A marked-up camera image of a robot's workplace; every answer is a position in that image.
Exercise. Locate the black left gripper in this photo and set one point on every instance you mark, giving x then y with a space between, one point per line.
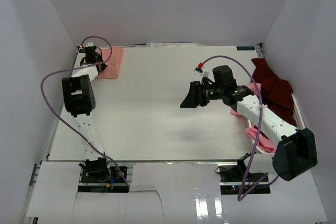
103 66

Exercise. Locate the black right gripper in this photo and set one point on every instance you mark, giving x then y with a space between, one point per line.
195 96

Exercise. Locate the salmon pink t shirt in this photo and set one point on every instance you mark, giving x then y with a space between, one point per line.
113 64

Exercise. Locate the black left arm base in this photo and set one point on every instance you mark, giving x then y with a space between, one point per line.
99 177

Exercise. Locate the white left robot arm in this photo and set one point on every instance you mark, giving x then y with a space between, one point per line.
80 100

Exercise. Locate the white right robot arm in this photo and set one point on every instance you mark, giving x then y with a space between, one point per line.
295 149

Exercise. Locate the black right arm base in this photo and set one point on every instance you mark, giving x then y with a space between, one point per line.
231 177

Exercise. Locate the blue right table label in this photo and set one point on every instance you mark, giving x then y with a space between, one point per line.
245 48

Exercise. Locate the dark red t shirt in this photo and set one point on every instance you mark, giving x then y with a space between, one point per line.
276 93

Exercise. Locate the light pink t shirt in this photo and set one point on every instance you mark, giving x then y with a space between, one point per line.
264 144

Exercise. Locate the white paper sheets front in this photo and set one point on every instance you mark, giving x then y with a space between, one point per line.
170 193

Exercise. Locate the white perforated laundry basket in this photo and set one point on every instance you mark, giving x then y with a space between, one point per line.
296 116

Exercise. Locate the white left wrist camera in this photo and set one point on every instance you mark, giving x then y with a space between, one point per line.
89 44

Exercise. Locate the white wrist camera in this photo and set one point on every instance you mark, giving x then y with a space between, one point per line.
201 71
89 44

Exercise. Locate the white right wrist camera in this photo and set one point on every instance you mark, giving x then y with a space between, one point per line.
201 71

